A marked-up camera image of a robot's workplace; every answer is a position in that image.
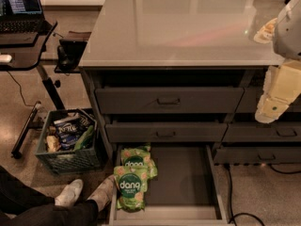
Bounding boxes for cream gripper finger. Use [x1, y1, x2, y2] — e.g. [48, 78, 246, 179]
[253, 18, 277, 44]

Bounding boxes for open laptop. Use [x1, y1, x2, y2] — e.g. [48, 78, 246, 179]
[0, 0, 44, 33]

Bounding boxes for middle right grey drawer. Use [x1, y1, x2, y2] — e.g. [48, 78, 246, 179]
[223, 122, 301, 142]

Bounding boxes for top left grey drawer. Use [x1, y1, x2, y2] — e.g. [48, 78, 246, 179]
[95, 87, 244, 114]

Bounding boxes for black floor cable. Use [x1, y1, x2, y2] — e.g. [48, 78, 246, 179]
[223, 163, 267, 226]

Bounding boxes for white object on desk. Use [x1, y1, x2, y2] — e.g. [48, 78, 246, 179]
[0, 55, 12, 63]

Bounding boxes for black chair seat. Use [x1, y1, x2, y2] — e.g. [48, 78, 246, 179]
[55, 31, 91, 73]

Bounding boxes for blue snack bag in crate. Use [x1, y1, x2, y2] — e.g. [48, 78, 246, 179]
[54, 115, 81, 150]

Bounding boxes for open bottom drawer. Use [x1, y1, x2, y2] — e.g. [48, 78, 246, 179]
[109, 144, 228, 226]

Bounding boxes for right patterned socked foot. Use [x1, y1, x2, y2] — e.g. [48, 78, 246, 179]
[87, 175, 115, 212]

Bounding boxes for left white socked foot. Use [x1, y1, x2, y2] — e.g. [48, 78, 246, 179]
[55, 179, 84, 207]

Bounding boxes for top right grey drawer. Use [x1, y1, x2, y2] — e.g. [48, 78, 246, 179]
[237, 87, 301, 113]

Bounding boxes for grey drawer cabinet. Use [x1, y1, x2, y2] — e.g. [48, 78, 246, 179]
[78, 0, 301, 226]

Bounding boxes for green bag in crate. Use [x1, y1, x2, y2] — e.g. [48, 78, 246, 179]
[74, 125, 94, 151]

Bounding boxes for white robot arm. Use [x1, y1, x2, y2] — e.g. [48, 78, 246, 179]
[254, 0, 301, 123]

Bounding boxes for black trousered legs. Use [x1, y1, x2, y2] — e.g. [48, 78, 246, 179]
[0, 167, 98, 226]

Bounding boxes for green dang chip bag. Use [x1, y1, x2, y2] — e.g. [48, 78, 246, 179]
[121, 143, 158, 179]
[114, 166, 149, 211]

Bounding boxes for middle left grey drawer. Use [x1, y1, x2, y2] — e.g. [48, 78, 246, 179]
[105, 122, 227, 142]

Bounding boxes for green plastic crate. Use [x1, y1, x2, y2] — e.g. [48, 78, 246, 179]
[35, 108, 104, 175]

